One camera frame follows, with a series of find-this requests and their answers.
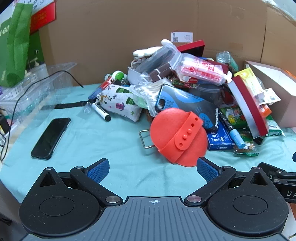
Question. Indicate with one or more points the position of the black marker blue cap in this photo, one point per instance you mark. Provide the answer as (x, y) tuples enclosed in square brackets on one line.
[(233, 132)]

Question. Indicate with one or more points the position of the blue cardboard box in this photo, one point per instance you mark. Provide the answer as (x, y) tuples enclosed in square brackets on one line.
[(218, 139)]

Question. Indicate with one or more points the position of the white barcode slip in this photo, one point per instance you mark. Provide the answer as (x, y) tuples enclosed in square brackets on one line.
[(269, 96)]

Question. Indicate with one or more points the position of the green cow snack packet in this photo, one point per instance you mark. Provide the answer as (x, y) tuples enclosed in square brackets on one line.
[(246, 146)]

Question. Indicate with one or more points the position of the bag of cotton swabs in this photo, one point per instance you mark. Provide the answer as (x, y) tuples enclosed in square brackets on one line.
[(148, 91)]

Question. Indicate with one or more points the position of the black smartphone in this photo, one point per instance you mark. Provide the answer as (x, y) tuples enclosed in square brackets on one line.
[(50, 138)]

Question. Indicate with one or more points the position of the open brown cardboard box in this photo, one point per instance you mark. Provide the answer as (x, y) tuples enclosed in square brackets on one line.
[(279, 97)]

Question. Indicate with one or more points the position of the white shipping label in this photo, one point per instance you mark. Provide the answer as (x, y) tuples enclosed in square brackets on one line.
[(182, 37)]

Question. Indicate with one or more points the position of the grey marker black cap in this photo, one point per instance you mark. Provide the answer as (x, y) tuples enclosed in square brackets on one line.
[(100, 112)]

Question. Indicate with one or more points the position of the green shopping bag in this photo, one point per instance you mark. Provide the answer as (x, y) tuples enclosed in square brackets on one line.
[(16, 46)]

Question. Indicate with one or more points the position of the green tissue packet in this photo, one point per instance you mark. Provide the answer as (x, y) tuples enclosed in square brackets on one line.
[(275, 131)]

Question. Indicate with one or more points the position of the dark red grey box lid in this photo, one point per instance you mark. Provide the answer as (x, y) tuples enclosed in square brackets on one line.
[(248, 109)]

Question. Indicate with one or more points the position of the red white calendar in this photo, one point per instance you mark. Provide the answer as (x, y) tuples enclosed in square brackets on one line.
[(42, 16)]

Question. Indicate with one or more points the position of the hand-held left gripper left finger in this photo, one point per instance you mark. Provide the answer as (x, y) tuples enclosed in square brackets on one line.
[(99, 170)]

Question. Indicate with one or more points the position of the green printed box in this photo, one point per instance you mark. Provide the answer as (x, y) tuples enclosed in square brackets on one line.
[(233, 114)]

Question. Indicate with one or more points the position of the red blue small box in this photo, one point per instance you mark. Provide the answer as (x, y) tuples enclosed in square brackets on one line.
[(101, 89)]

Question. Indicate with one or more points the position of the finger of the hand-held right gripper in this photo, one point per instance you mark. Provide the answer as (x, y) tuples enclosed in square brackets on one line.
[(294, 157), (274, 168)]

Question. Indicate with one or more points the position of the clear round plastic container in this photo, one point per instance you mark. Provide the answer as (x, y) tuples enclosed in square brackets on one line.
[(209, 92)]

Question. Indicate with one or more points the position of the clear zip pouch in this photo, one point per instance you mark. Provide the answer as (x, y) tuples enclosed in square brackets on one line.
[(159, 56)]

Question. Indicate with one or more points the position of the large brown cardboard box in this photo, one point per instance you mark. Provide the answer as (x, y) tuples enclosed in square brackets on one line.
[(104, 34)]

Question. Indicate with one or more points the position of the brown striped bar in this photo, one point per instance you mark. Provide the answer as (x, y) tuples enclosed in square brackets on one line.
[(160, 71)]

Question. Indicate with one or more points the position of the red flat box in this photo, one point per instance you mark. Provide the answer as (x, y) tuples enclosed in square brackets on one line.
[(192, 47)]

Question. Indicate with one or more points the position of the zip bag red white packets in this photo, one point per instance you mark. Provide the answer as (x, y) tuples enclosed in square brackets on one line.
[(198, 68)]

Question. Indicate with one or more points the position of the orange cardboard box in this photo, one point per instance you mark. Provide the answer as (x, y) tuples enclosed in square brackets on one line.
[(266, 111)]

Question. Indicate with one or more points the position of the red green snack packet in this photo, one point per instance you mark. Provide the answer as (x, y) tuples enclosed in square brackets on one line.
[(185, 83)]

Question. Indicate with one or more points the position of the printed white cloth pouch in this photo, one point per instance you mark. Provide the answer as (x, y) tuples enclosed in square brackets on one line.
[(118, 102)]

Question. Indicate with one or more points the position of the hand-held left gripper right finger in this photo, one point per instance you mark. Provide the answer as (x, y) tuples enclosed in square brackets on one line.
[(207, 170)]

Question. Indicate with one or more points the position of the blue black phone case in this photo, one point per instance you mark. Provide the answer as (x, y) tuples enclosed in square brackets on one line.
[(185, 102)]

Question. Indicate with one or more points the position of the green white round toy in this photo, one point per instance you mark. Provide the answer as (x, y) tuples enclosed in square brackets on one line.
[(118, 75)]

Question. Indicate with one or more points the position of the white cotton glove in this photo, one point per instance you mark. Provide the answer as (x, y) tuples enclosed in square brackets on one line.
[(150, 49), (229, 76)]

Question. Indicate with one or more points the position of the red silicone mitt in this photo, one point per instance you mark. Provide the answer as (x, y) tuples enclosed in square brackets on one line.
[(178, 136)]

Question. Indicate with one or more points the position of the yellow white medicine box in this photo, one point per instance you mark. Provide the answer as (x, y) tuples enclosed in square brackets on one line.
[(251, 81)]

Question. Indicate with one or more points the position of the dark red box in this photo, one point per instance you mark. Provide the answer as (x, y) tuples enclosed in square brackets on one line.
[(219, 66)]

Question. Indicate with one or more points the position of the clear plastic bin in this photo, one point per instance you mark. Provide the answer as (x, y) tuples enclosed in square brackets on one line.
[(34, 92)]

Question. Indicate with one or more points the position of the teal cloth covered desktop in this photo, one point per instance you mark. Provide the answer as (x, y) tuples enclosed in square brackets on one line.
[(104, 143)]

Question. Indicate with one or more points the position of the white plastic tray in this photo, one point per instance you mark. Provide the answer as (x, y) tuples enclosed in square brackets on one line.
[(133, 75)]

